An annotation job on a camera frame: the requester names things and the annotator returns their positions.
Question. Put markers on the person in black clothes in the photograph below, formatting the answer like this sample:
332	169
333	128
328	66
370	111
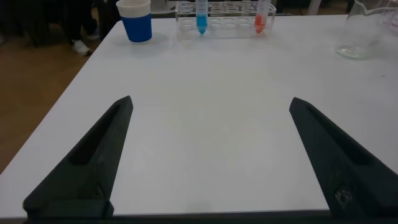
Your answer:
76	21

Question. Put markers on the test tube with blue pigment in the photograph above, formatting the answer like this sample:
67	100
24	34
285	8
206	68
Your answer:
201	22

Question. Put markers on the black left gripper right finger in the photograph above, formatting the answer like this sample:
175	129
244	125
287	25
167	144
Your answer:
348	174

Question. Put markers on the glass beaker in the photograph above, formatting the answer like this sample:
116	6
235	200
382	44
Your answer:
357	32

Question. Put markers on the clear acrylic tube rack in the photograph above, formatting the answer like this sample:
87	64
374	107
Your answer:
230	30

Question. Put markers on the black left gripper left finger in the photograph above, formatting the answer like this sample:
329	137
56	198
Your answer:
90	168

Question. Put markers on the test tube with red pigment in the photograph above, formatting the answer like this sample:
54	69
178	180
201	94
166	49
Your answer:
259	23

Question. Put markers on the blue white paper cup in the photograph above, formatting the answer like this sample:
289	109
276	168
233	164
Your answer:
138	28

